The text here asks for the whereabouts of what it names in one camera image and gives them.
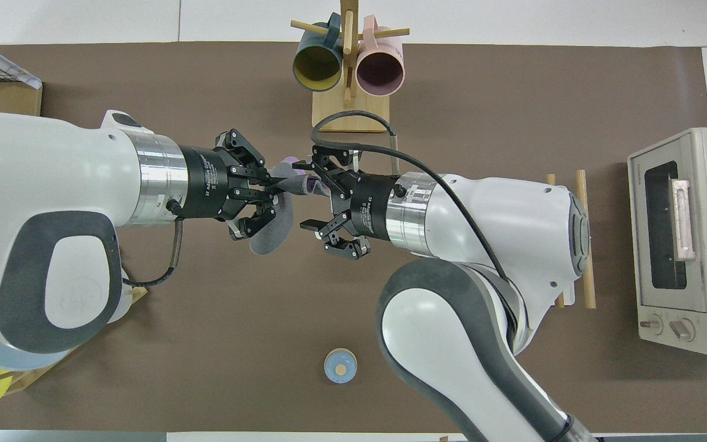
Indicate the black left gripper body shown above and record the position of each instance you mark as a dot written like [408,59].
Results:
[206,184]

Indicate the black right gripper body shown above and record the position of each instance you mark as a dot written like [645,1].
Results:
[369,205]

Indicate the purple and grey towel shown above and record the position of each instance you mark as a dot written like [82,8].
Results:
[274,230]

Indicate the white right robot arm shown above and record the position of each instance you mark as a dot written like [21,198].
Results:
[482,245]

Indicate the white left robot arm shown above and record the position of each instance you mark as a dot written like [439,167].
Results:
[53,184]

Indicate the white rack with wooden bars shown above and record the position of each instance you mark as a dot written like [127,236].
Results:
[582,184]

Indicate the wooden mug tree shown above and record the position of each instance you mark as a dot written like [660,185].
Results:
[350,98]

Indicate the dark teal mug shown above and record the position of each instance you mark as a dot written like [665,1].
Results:
[316,64]

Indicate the pink mug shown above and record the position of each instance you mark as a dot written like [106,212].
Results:
[381,70]

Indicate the brown table mat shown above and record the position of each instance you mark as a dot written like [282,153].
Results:
[237,337]

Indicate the wooden plate stand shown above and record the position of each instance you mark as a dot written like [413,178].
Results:
[139,293]

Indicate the blue service bell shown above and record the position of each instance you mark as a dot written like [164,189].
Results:
[340,366]

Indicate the white marble patterned sheet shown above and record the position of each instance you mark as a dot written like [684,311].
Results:
[22,75]

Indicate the light blue plate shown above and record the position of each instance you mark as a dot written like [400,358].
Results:
[22,359]

